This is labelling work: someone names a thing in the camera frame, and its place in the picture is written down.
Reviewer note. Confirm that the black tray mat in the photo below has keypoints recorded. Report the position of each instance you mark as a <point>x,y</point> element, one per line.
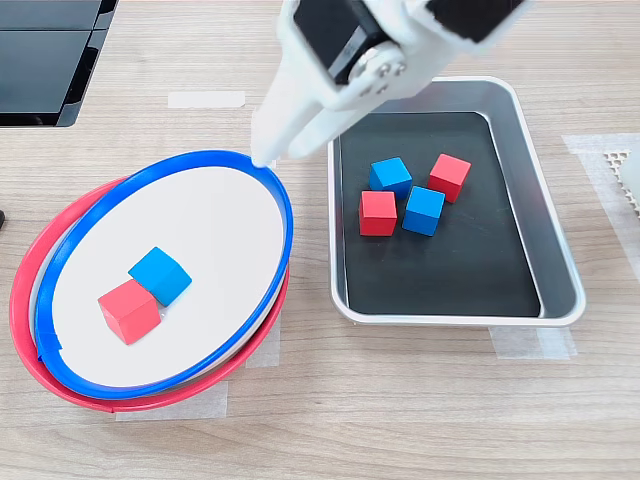
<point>450,270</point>

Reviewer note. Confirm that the pale perforated base plate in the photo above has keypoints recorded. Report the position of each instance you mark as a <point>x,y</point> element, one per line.
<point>616,159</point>

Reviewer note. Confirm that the small red cube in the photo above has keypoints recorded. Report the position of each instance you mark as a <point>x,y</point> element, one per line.
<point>449,177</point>
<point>129,312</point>
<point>377,214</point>

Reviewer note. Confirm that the small blue cube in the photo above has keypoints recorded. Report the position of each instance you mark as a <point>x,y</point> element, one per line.
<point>161,275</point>
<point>423,211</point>
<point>391,175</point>

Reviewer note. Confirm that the translucent tape strip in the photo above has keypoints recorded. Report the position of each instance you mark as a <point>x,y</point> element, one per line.
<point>532,342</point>
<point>267,350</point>
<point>200,405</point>

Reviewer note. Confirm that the black glossy panel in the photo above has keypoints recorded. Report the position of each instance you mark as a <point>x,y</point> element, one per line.
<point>40,65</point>

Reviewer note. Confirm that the steel tray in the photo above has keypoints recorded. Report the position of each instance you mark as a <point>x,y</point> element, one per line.
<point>545,200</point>

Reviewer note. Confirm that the translucent tape sheet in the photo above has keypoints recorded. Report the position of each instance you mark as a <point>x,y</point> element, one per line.
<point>590,165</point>

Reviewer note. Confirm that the white plate blue rim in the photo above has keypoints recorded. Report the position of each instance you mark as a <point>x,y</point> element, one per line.
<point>200,225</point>

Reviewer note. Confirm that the white plate red rim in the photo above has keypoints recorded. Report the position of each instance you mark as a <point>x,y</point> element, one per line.
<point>20,300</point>

